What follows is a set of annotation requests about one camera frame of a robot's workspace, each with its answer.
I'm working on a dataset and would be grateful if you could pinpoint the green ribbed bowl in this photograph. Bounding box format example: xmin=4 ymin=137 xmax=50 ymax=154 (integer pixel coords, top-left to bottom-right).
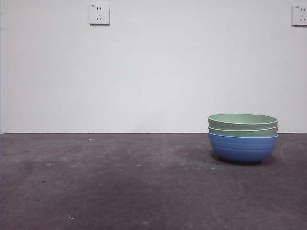
xmin=207 ymin=113 xmax=279 ymax=131
xmin=207 ymin=125 xmax=280 ymax=138

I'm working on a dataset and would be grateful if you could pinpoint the blue ribbed bowl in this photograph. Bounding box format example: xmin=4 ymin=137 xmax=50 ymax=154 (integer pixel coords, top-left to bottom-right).
xmin=207 ymin=132 xmax=280 ymax=165

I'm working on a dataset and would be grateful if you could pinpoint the white wall socket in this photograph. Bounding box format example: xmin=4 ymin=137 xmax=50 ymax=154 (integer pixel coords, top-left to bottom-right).
xmin=291 ymin=4 xmax=307 ymax=27
xmin=89 ymin=3 xmax=111 ymax=26

